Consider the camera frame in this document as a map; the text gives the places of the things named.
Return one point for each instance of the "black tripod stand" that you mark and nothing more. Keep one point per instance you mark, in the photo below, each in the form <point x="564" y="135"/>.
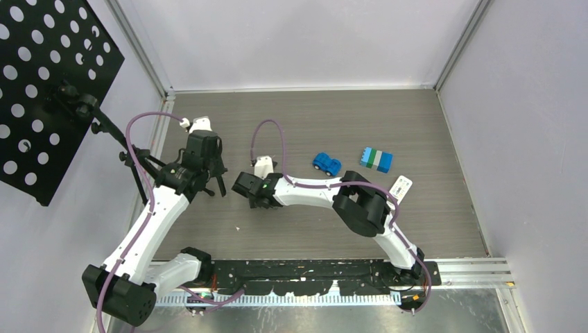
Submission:
<point x="85" y="107"/>

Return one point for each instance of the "blue toy car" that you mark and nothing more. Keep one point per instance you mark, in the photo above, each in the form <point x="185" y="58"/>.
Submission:
<point x="328" y="165"/>

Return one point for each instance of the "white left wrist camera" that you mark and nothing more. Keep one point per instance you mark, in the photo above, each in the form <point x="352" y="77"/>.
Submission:
<point x="197" y="124"/>

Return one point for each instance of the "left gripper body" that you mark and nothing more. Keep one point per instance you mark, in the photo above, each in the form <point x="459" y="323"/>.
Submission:
<point x="218" y="154"/>

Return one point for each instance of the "black perforated board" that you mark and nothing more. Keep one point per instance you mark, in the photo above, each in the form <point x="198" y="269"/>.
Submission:
<point x="44" y="46"/>

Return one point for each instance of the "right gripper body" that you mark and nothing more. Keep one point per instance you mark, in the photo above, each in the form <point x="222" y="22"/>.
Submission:
<point x="253" y="204"/>

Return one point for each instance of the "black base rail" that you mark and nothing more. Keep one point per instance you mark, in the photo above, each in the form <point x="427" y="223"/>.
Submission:
<point x="352" y="277"/>

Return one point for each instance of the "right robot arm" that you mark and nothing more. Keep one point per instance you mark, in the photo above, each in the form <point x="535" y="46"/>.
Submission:
<point x="365" y="208"/>

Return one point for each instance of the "white air conditioner remote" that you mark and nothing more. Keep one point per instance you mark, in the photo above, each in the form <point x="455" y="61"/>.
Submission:
<point x="400" y="188"/>

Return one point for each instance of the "blue green brick block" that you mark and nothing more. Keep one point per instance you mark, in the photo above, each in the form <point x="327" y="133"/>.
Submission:
<point x="375" y="159"/>

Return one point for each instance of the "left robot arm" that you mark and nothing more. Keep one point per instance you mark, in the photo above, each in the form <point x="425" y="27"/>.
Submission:
<point x="124" y="285"/>

